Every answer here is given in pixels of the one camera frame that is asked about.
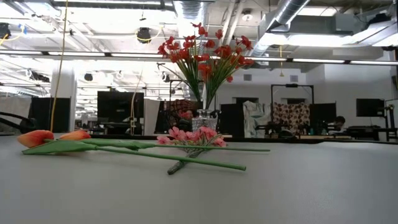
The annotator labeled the pink artificial flower bunch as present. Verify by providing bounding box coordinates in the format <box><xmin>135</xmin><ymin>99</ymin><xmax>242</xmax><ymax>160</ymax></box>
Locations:
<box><xmin>156</xmin><ymin>126</ymin><xmax>228</xmax><ymax>175</ymax></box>

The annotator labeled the red artificial flower bunch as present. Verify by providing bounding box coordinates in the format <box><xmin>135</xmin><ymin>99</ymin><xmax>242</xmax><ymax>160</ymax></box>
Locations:
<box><xmin>157</xmin><ymin>35</ymin><xmax>205</xmax><ymax>110</ymax></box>
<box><xmin>190</xmin><ymin>21</ymin><xmax>255</xmax><ymax>110</ymax></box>

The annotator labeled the orange artificial tulip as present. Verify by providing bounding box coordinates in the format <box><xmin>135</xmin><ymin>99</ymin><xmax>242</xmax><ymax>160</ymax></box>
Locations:
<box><xmin>17</xmin><ymin>129</ymin><xmax>248</xmax><ymax>172</ymax></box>
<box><xmin>58</xmin><ymin>129</ymin><xmax>271</xmax><ymax>153</ymax></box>

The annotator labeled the clear glass vase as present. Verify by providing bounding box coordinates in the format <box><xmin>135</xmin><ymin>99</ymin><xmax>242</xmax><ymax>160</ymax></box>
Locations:
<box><xmin>190</xmin><ymin>108</ymin><xmax>218</xmax><ymax>132</ymax></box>

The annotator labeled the dark red patterned cloth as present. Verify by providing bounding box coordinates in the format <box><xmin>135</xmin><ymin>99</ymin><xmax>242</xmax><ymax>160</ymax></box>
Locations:
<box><xmin>154</xmin><ymin>98</ymin><xmax>200</xmax><ymax>135</ymax></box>

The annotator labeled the black cabinet panel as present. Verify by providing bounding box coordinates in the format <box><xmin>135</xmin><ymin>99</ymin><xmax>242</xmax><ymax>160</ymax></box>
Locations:
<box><xmin>220</xmin><ymin>103</ymin><xmax>245</xmax><ymax>138</ymax></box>

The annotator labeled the white and teal cloth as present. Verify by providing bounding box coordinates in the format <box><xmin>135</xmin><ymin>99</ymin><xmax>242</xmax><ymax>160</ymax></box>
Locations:
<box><xmin>243</xmin><ymin>100</ymin><xmax>272</xmax><ymax>139</ymax></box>

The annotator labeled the large black monitor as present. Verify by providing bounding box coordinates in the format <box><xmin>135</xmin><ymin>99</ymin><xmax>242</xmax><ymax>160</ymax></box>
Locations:
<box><xmin>96</xmin><ymin>90</ymin><xmax>145</xmax><ymax>124</ymax></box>

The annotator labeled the floral patterned cloth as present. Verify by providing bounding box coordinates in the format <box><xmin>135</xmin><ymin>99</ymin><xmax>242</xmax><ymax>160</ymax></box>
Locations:
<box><xmin>272</xmin><ymin>101</ymin><xmax>311</xmax><ymax>133</ymax></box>

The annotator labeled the black ceiling speaker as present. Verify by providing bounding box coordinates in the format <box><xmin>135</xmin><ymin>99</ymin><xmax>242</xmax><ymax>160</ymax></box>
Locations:
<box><xmin>136</xmin><ymin>27</ymin><xmax>152</xmax><ymax>44</ymax></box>

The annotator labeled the black gantry stand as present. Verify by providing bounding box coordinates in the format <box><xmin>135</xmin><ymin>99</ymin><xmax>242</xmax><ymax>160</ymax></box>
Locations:
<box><xmin>269</xmin><ymin>83</ymin><xmax>315</xmax><ymax>106</ymax></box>

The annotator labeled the black screen panel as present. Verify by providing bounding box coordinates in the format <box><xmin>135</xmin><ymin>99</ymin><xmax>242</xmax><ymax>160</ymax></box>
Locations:
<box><xmin>309</xmin><ymin>102</ymin><xmax>337</xmax><ymax>131</ymax></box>

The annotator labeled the long ceiling light strip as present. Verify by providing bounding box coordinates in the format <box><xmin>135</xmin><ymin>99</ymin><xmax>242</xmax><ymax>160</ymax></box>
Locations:
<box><xmin>0</xmin><ymin>49</ymin><xmax>398</xmax><ymax>67</ymax></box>

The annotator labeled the person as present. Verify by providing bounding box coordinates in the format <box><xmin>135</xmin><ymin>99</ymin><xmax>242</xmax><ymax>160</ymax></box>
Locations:
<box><xmin>332</xmin><ymin>115</ymin><xmax>346</xmax><ymax>133</ymax></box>

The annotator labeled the black partition panel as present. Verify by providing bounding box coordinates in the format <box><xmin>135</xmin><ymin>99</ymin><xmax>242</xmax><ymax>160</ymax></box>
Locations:
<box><xmin>29</xmin><ymin>97</ymin><xmax>71</xmax><ymax>134</ymax></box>

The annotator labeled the dark background desk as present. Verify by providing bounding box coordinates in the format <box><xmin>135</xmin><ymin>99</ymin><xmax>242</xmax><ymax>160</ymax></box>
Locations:
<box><xmin>345</xmin><ymin>125</ymin><xmax>398</xmax><ymax>141</ymax></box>

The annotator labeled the small black monitor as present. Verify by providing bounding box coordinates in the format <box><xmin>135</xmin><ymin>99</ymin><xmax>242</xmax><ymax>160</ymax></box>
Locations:
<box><xmin>356</xmin><ymin>98</ymin><xmax>386</xmax><ymax>118</ymax></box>

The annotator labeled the black curved chair back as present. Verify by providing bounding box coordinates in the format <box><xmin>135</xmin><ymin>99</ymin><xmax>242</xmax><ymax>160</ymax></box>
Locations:
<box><xmin>0</xmin><ymin>111</ymin><xmax>37</xmax><ymax>134</ymax></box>

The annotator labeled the black tripod stand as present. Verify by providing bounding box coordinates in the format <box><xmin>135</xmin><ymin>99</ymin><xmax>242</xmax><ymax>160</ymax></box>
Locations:
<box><xmin>384</xmin><ymin>98</ymin><xmax>398</xmax><ymax>141</ymax></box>

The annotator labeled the black aluminium table frame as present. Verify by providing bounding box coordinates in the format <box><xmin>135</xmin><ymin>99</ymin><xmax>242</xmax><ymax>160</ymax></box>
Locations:
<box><xmin>86</xmin><ymin>133</ymin><xmax>398</xmax><ymax>146</ymax></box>

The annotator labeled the silver spiral ventilation duct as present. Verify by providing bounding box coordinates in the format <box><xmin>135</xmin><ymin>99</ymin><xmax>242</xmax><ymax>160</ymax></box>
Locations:
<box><xmin>172</xmin><ymin>0</ymin><xmax>208</xmax><ymax>38</ymax></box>
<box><xmin>248</xmin><ymin>0</ymin><xmax>312</xmax><ymax>62</ymax></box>

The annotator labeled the yellow extension cable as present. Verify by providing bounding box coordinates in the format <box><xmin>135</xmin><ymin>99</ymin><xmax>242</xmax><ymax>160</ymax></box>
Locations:
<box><xmin>49</xmin><ymin>0</ymin><xmax>70</xmax><ymax>134</ymax></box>

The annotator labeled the grey rectangular air duct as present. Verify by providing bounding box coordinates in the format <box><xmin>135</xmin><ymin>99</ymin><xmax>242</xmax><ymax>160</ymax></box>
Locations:
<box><xmin>289</xmin><ymin>12</ymin><xmax>398</xmax><ymax>47</ymax></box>

